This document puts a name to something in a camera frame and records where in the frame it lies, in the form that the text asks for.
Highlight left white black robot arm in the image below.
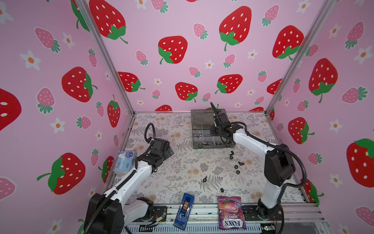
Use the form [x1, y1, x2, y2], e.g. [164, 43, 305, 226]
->
[83, 138, 174, 234]

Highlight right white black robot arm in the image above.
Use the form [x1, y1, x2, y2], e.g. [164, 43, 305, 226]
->
[210, 103, 307, 220]

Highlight silver wing nuts in box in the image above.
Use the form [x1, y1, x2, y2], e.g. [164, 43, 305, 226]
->
[197, 141, 211, 147]

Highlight grey plastic compartment organizer box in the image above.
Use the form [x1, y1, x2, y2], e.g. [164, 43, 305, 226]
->
[191, 109, 236, 149]

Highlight blue white tissue pack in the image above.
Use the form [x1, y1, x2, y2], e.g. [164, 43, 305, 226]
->
[113, 151, 136, 175]

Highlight blue rectangular plastic box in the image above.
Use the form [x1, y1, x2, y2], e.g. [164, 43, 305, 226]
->
[174, 193, 195, 231]

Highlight purple Fox's candy bag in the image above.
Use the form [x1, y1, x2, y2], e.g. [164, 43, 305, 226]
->
[217, 196, 246, 230]

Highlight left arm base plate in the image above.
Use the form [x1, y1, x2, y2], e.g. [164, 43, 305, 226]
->
[146, 206, 168, 222]

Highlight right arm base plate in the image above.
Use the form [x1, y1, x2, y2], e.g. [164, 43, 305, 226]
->
[243, 205, 284, 221]

